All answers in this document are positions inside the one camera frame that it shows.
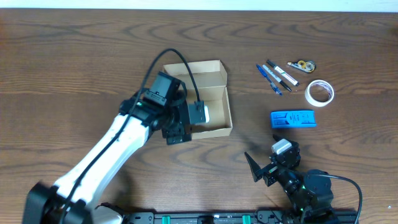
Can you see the brown cardboard box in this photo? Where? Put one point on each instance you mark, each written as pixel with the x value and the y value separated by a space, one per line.
pixel 211 80

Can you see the correction tape dispenser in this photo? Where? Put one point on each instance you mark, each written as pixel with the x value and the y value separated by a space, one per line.
pixel 306 66

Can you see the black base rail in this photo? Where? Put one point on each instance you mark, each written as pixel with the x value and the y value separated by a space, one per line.
pixel 105 215

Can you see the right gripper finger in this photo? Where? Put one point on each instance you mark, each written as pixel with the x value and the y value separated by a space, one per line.
pixel 276 137
pixel 256 171

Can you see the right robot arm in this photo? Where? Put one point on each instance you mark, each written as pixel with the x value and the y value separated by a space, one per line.
pixel 309 192

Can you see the blue plastic case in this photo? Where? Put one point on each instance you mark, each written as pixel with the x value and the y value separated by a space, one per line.
pixel 293 119

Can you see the blue ballpoint pen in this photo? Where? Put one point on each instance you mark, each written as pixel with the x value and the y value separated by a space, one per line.
pixel 265 75

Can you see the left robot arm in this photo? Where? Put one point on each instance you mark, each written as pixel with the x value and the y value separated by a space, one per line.
pixel 73 197

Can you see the white Toyo whiteboard marker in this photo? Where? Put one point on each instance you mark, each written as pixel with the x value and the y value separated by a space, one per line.
pixel 283 73

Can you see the grey Sharpie marker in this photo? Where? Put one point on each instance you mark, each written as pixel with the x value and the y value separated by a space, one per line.
pixel 279 80

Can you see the white tape roll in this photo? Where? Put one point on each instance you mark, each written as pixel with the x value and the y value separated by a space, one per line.
pixel 326 86

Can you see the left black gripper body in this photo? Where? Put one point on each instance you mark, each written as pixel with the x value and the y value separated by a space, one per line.
pixel 170 129

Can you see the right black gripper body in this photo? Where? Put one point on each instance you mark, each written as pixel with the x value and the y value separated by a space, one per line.
pixel 270 173

